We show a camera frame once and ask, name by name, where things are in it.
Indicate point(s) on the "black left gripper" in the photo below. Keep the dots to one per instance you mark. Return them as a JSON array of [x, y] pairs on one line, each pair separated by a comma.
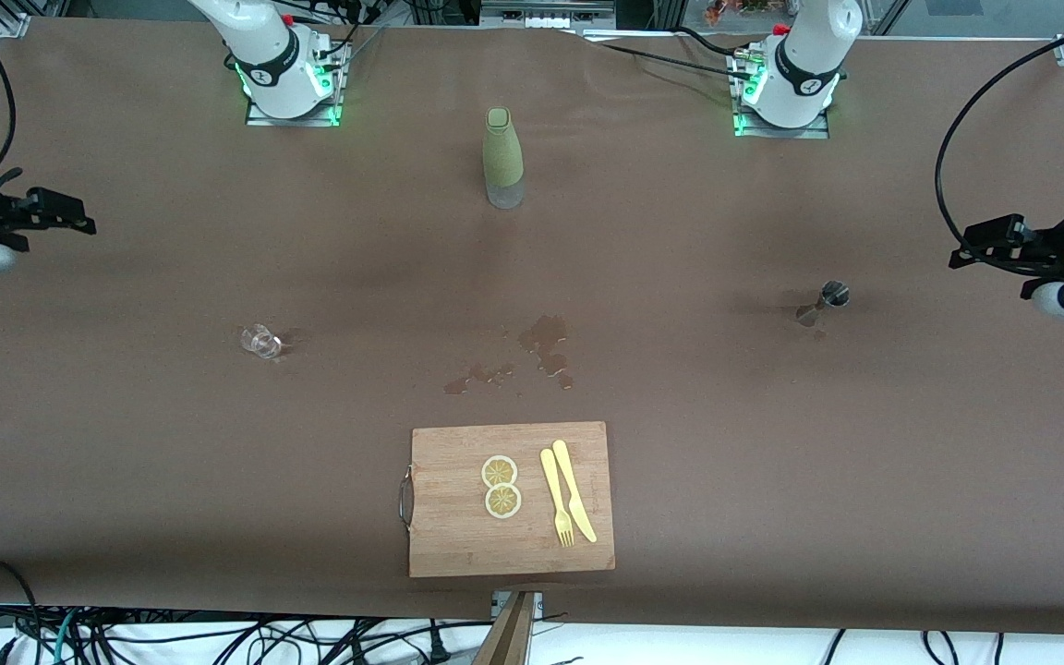
[[1033, 247]]

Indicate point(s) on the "steel measuring jigger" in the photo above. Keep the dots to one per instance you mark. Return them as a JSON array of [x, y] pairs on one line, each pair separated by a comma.
[[835, 296]]

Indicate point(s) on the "clear glass cup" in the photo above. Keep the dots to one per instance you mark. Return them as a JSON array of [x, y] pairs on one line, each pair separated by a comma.
[[262, 342]]

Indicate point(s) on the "brown table cover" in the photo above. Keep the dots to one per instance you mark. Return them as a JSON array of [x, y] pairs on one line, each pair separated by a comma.
[[772, 462]]

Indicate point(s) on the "green sleeved glass bottle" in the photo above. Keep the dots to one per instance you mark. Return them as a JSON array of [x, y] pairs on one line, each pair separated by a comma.
[[502, 152]]

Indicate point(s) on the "liquid spill puddle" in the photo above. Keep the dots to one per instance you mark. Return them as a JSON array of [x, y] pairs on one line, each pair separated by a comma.
[[546, 337]]

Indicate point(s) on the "yellow plastic knife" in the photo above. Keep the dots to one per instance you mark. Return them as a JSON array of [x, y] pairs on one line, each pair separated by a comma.
[[569, 480]]

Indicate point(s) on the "yellow plastic fork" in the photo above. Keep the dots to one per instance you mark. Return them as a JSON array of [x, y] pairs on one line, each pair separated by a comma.
[[552, 485]]

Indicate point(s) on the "grey power strip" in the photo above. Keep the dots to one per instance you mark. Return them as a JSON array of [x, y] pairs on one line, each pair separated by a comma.
[[546, 11]]

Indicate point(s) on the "lemon slice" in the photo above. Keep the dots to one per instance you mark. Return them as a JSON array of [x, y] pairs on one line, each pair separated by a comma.
[[500, 471], [502, 501]]

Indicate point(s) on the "bamboo cutting board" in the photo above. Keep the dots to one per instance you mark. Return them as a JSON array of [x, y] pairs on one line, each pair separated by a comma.
[[458, 545]]

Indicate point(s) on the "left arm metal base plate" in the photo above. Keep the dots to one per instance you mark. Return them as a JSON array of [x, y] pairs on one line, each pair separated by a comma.
[[818, 129]]

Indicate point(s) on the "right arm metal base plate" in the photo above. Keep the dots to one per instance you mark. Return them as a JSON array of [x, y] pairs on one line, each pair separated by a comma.
[[310, 118]]

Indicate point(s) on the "small metal bracket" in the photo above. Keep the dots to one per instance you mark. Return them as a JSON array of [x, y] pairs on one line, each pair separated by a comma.
[[537, 602]]

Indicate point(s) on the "wooden post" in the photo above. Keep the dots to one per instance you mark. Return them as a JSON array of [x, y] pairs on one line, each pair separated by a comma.
[[509, 637]]

